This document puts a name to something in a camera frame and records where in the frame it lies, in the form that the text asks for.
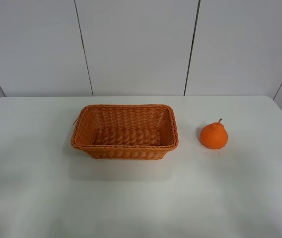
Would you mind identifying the orange woven wicker basket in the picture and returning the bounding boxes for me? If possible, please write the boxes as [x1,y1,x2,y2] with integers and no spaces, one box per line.
[70,104,179,160]

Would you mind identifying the orange with knobbed top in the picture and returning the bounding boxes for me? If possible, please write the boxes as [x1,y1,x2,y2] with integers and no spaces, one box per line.
[199,119,228,149]

